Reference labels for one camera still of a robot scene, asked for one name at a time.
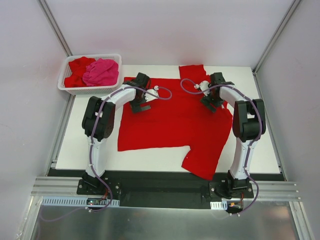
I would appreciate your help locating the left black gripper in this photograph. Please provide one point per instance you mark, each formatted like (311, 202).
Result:
(139, 107)

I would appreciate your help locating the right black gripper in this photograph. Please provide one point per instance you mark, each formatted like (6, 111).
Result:
(210, 104)

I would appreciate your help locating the red t shirt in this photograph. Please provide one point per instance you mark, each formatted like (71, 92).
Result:
(78, 67)
(180, 121)

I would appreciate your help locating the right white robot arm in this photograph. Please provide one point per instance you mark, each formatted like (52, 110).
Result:
(248, 125)

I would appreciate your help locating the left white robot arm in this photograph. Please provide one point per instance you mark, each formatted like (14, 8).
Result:
(98, 124)

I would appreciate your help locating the pink t shirt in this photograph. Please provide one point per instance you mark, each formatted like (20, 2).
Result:
(102, 72)

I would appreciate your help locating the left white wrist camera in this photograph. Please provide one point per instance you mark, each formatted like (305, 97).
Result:
(151, 94)

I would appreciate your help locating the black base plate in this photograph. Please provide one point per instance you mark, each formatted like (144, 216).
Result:
(142, 189)

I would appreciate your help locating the right white cable duct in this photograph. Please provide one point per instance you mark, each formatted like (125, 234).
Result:
(219, 205)

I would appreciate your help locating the white cable duct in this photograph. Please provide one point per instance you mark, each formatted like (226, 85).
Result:
(219, 205)
(65, 201)

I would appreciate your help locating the right aluminium frame post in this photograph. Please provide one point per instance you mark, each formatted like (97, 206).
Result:
(276, 35)

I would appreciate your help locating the aluminium frame post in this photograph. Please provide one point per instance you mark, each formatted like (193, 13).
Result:
(276, 35)
(43, 4)

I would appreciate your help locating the left white cable duct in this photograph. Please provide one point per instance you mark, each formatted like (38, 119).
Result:
(65, 201)

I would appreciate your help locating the left aluminium frame post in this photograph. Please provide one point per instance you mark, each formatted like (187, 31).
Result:
(43, 4)

